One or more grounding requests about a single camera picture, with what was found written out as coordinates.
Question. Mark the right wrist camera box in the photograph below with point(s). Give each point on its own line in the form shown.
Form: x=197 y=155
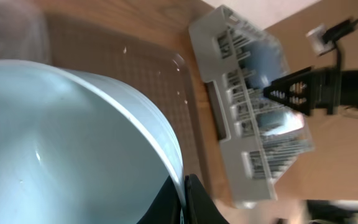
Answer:
x=315 y=37

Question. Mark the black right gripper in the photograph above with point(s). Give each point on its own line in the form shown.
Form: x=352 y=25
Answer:
x=311 y=88

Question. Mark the grey dishwasher rack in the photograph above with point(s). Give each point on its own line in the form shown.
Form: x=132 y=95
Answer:
x=253 y=162

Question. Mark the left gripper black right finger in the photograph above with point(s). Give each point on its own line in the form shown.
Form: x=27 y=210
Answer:
x=200 y=208

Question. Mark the dark blue plate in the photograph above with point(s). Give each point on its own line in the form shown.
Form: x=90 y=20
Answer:
x=263 y=64

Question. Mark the light blue cup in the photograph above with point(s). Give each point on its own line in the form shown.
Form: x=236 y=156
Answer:
x=279 y=122

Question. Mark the light blue bowl with rice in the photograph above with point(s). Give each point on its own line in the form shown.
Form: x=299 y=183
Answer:
x=77 y=147

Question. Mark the clear plastic waste bin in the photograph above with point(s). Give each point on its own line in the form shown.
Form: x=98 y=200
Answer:
x=23 y=32

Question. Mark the dark brown serving tray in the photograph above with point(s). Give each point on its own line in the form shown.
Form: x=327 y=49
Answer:
x=159 y=73

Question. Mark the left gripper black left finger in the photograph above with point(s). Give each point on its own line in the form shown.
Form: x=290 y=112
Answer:
x=166 y=207

